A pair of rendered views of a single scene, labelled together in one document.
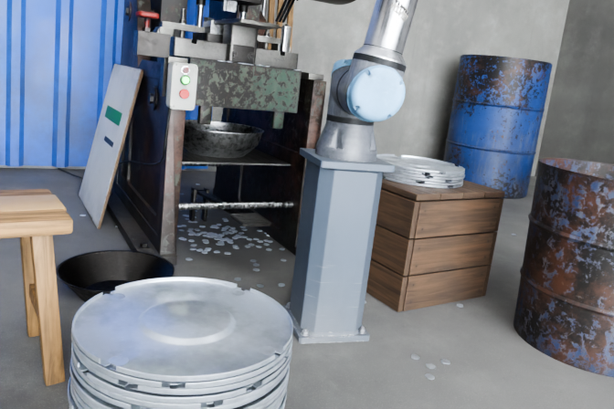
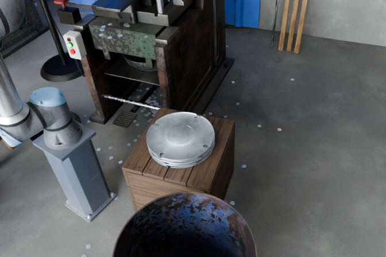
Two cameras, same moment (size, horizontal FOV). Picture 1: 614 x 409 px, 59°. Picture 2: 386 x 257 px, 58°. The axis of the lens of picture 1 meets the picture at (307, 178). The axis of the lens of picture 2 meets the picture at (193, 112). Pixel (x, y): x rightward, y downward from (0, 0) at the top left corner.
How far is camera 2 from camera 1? 191 cm
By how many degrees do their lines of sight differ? 57
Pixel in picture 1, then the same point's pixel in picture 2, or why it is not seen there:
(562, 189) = (130, 230)
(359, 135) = (47, 135)
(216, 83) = (105, 38)
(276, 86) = (141, 43)
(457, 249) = not seen: hidden behind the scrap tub
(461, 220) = (168, 191)
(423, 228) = (135, 185)
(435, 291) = not seen: hidden behind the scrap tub
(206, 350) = not seen: outside the picture
